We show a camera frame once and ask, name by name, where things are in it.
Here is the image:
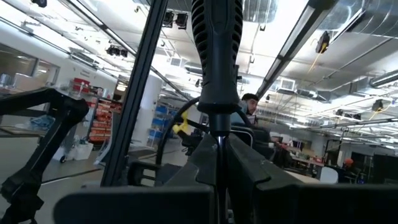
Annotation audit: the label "red bin shelf rack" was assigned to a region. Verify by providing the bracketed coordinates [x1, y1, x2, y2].
[88, 98, 123, 144]

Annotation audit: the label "grey ceiling tube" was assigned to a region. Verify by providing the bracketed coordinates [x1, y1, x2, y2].
[369, 70, 398, 88]

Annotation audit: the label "black jointed leader arm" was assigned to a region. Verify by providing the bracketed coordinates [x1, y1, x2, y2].
[0, 86, 90, 224]

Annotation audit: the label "white chair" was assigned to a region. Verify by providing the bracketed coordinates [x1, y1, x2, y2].
[319, 167, 339, 185]

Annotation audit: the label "person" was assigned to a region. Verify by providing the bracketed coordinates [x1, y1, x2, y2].
[341, 157, 355, 175]
[230, 92, 261, 125]

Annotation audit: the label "black ceiling spotlight cluster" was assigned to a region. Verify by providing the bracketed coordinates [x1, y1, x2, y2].
[161, 11, 189, 30]
[105, 45, 129, 58]

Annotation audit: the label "long ceiling light rail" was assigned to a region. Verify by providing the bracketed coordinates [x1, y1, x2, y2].
[62, 0, 193, 100]

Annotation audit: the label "blue bin shelf rack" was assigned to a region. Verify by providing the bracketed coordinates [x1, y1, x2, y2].
[148, 105, 171, 147]

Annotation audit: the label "light wooden desk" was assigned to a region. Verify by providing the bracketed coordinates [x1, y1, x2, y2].
[284, 170, 323, 185]

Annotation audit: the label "black ribbed handle screwdriver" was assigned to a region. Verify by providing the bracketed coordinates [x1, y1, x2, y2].
[190, 0, 244, 224]

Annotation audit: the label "black cable yellow tag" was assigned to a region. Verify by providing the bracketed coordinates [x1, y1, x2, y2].
[154, 96, 249, 166]

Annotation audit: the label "silver ceiling duct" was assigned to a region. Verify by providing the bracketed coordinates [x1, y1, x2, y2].
[242, 0, 398, 37]

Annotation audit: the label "white building column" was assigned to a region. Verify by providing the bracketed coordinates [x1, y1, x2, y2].
[133, 74, 164, 147]

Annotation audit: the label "black equipment rack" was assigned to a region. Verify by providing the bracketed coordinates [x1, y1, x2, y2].
[354, 151, 398, 185]

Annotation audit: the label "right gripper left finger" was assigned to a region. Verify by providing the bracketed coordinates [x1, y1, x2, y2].
[52, 133, 218, 224]

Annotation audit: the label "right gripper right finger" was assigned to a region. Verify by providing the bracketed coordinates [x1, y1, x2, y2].
[225, 133, 398, 224]

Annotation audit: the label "blue plastic bag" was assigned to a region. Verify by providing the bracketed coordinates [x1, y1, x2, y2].
[29, 114, 55, 131]

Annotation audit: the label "black aluminium table frame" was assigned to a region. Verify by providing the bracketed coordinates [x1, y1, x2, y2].
[99, 0, 170, 187]

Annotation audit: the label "hanging black device yellow wires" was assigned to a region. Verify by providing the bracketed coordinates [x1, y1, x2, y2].
[371, 99, 385, 113]
[315, 30, 331, 54]

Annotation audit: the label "white wheeled bin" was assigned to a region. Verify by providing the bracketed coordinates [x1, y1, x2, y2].
[60, 136, 94, 162]

